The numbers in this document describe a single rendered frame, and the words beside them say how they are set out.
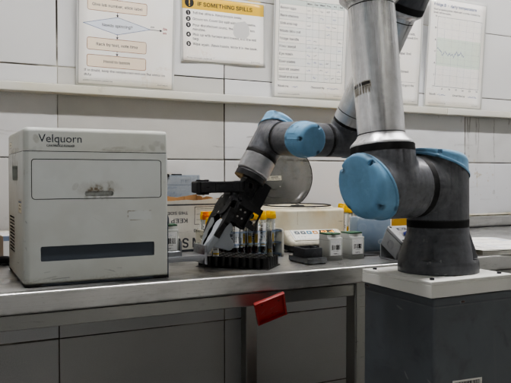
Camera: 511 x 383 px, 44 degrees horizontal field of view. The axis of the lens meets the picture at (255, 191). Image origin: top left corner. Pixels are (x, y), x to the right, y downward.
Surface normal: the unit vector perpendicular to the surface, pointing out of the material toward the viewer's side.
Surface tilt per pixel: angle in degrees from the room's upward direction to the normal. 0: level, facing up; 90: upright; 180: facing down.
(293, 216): 90
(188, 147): 90
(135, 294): 90
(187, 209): 94
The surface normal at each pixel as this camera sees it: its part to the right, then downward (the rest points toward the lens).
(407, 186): 0.55, 0.01
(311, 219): 0.30, 0.03
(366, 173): -0.82, 0.15
